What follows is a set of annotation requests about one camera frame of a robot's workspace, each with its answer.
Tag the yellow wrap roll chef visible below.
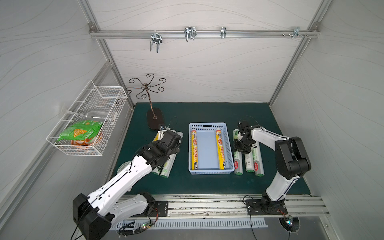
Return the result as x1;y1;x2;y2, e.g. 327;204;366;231
215;129;226;170

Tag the yellow wrap roll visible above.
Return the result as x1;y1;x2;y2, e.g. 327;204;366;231
191;129;199;171
153;130;164;142

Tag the blue plastic basket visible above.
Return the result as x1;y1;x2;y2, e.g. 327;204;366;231
189;123;235;175

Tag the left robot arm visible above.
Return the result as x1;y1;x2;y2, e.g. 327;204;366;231
73;130;183;240

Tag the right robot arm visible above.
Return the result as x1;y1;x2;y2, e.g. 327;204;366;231
234;121;312;211

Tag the white green grape wrap roll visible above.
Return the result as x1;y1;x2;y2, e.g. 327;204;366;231
233;129;243;176

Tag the white green roll right outer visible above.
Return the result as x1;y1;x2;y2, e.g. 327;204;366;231
244;142;265;177

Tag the white patterned round fan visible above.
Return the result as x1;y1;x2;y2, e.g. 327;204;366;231
117;161;132;174

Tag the orange snack bag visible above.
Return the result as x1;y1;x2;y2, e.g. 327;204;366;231
70;133;103;146

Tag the green snack bag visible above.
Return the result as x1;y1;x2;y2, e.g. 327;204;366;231
57;120;104;142

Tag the white vent strip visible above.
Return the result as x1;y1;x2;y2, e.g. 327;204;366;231
115;218;269;231

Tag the metal double hook left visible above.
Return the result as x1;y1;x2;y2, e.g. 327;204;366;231
150;32;163;53

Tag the metal double hook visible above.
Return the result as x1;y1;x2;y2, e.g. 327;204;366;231
150;32;163;53
184;27;197;42

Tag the metal single hook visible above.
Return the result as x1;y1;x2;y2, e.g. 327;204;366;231
221;27;227;39

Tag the metal double hook middle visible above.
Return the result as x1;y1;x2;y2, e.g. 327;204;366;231
184;27;197;42

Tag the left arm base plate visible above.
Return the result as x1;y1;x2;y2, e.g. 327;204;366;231
131;201;169;218

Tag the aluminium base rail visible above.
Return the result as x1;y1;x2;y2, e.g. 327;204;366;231
153;194;331;219

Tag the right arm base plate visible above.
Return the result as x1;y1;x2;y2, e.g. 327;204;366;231
244;199;288;216

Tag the white wire wall basket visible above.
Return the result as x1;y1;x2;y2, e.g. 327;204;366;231
46;81;127;156

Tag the aluminium top rail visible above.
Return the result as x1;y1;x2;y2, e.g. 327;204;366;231
90;30;321;40

